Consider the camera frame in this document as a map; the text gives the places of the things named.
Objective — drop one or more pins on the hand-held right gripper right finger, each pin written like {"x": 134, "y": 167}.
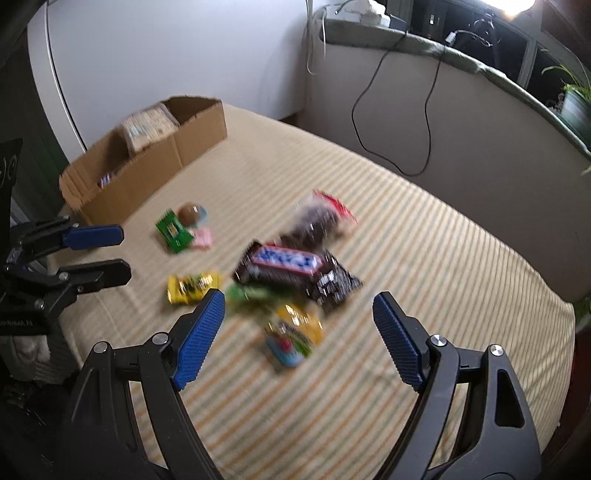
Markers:
{"x": 397, "y": 341}

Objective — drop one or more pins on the dark brown chocolate bar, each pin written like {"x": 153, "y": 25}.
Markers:
{"x": 337, "y": 281}

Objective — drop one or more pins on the bagged bread loaf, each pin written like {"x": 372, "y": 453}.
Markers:
{"x": 147, "y": 127}

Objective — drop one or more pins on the potted green plant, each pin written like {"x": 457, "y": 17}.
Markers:
{"x": 577, "y": 110}

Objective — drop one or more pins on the brown round chocolate ball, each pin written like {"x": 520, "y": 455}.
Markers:
{"x": 189, "y": 213}

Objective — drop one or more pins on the yellow clear candy packet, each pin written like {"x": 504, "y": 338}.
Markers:
{"x": 300, "y": 323}

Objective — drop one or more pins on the pink candy packet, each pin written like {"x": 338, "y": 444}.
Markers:
{"x": 203, "y": 237}

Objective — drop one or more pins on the white power strip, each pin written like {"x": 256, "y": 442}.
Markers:
{"x": 355, "y": 11}

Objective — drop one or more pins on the blue egg-shaped candy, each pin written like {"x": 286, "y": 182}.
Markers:
{"x": 284, "y": 353}

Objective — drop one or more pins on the striped bed sheet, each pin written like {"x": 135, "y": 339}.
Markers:
{"x": 438, "y": 277}

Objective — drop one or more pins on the brown cardboard box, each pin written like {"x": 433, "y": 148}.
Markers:
{"x": 138, "y": 184}

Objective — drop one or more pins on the yellow snack packet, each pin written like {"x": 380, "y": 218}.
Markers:
{"x": 191, "y": 288}

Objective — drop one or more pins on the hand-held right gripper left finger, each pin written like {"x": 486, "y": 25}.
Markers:
{"x": 201, "y": 337}

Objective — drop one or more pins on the green candy wrapper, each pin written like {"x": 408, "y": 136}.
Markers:
{"x": 244, "y": 295}

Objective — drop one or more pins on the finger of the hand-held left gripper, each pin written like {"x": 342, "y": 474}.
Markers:
{"x": 101, "y": 274}
{"x": 94, "y": 236}

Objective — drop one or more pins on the chocolate bar with blue label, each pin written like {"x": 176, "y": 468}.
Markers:
{"x": 281, "y": 261}

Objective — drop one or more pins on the small striped candy packet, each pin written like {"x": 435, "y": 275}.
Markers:
{"x": 106, "y": 180}

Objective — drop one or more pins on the clear bag of dark dates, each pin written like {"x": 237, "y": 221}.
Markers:
{"x": 309, "y": 221}

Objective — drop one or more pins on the green snack packet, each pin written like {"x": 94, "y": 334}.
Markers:
{"x": 174, "y": 232}

